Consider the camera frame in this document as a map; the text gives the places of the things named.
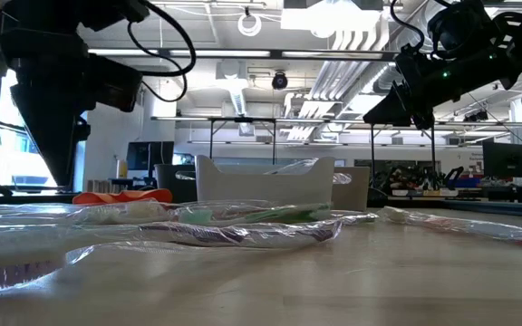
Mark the orange cloth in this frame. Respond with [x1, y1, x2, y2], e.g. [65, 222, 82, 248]
[72, 188, 174, 206]

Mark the black workstation frame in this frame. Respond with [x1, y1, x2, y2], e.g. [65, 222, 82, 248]
[370, 120, 438, 177]
[208, 116, 278, 165]

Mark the black computer monitor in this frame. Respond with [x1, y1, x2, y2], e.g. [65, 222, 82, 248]
[482, 141, 522, 179]
[126, 140, 175, 172]

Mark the white plastic bin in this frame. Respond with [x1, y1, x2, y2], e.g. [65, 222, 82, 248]
[195, 155, 336, 207]

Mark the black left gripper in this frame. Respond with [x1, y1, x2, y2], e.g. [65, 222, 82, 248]
[0, 0, 149, 187]

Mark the white cable coil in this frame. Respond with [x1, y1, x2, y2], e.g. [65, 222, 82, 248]
[237, 12, 263, 37]

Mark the purple toothbrush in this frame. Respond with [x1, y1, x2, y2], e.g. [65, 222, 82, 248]
[0, 220, 344, 295]

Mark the black overhead light beam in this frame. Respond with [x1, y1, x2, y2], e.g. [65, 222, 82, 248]
[87, 47, 522, 63]

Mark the translucent clear plastic bin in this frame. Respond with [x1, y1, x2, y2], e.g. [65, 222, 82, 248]
[331, 166, 372, 212]

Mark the black camera cable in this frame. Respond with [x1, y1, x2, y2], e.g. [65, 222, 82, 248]
[127, 0, 198, 103]
[390, 0, 425, 51]

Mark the slate grey plastic bin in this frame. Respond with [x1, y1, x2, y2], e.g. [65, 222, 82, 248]
[153, 163, 198, 203]

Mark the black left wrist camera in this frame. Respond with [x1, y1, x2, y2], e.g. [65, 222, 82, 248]
[86, 53, 143, 113]

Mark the orange toothbrush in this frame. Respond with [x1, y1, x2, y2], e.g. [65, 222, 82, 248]
[0, 198, 174, 227]
[378, 206, 522, 248]

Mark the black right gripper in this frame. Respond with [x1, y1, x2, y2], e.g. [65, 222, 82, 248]
[362, 44, 522, 131]

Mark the blue background crate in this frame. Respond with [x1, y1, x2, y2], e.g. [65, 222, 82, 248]
[444, 177, 482, 189]

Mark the blue toothbrush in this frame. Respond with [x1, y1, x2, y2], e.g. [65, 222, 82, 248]
[264, 157, 320, 176]

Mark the black left camera cable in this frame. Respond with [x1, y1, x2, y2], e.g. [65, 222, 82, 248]
[127, 0, 198, 103]

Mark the black ceiling-mounted camera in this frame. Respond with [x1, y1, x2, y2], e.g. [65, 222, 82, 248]
[271, 71, 289, 91]

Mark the black right camera cable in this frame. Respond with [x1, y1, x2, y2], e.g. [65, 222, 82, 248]
[390, 0, 425, 51]

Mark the green wrapped toothbrush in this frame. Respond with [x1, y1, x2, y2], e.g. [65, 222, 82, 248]
[178, 202, 334, 226]

